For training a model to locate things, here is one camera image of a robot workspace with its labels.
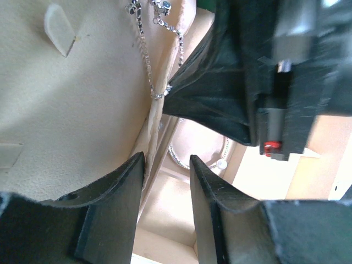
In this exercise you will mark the green jewelry box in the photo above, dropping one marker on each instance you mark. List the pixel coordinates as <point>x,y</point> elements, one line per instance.
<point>83,85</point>

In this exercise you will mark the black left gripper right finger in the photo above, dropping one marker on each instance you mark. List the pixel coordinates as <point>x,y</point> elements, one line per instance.
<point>233,227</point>

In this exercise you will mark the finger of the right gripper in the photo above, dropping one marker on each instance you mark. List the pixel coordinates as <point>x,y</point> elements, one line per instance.
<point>209,88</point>

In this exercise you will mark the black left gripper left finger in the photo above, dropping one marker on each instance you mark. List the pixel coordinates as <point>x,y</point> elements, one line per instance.
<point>94,224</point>

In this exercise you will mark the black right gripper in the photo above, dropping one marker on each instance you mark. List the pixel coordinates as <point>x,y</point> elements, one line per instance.
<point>299,58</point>

